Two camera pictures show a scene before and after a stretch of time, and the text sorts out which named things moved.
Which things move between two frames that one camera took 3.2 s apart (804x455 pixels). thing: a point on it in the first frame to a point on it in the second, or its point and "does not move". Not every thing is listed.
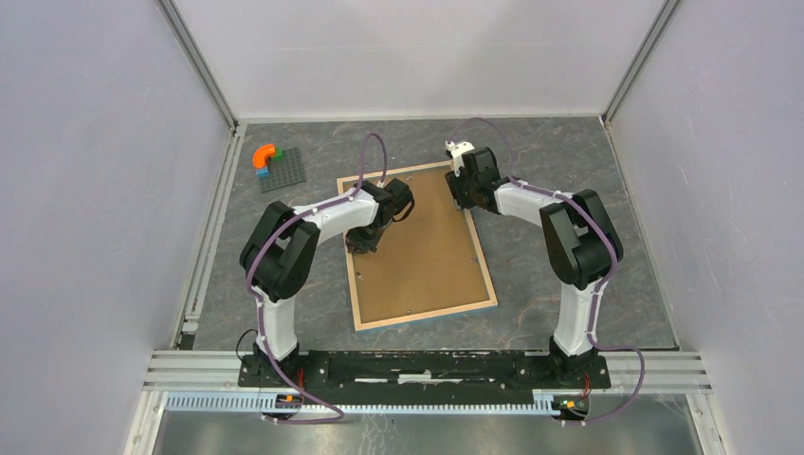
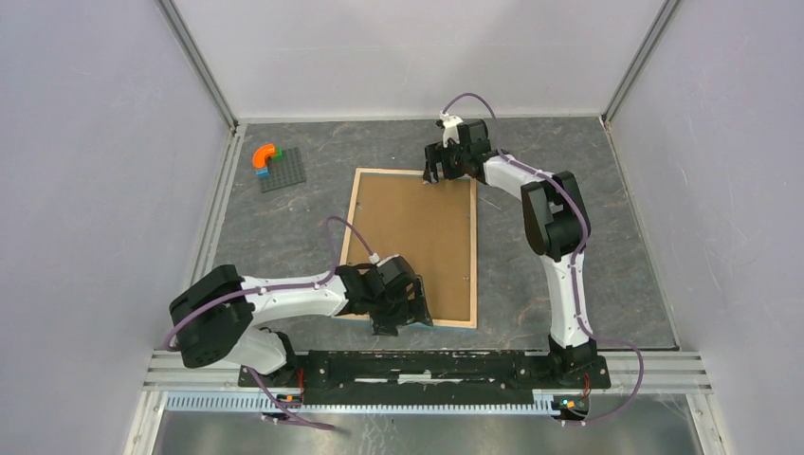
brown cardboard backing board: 425,262 does not move
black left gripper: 355,241 to 410,310
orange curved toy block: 261,154 does not move
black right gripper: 454,184 to 434,154
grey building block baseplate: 286,171 does not move
